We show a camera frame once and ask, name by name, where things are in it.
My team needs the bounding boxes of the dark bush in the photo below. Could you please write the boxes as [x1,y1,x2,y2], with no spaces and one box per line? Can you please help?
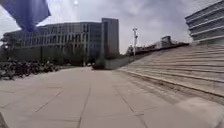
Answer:
[91,56,107,71]

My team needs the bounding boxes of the pole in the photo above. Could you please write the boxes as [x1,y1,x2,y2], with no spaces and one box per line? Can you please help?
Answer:
[132,27,139,58]

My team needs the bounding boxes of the grey paved plaza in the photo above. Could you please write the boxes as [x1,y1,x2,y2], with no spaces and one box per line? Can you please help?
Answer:
[0,65,224,128]

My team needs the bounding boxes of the large dark glass building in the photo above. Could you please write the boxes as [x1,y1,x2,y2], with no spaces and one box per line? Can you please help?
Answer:
[0,17,120,66]

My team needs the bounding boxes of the distant low building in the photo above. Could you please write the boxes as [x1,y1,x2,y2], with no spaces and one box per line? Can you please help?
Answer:
[125,35,190,56]

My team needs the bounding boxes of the row of trees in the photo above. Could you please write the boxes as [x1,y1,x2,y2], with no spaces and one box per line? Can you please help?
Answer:
[0,43,88,67]

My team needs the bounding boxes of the wide grey stone steps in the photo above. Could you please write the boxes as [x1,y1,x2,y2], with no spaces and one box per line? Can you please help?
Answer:
[116,43,224,101]

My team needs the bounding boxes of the row of parked bicycles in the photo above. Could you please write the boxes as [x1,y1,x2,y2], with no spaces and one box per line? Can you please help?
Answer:
[0,59,62,81]

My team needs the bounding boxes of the blue flag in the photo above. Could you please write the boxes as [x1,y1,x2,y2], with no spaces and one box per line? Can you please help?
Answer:
[0,0,52,33]

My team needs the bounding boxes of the pale banded building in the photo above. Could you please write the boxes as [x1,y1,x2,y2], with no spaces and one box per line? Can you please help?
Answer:
[184,0,224,47]

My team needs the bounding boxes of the grey concrete wall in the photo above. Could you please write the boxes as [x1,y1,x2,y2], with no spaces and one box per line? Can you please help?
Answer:
[103,54,142,70]

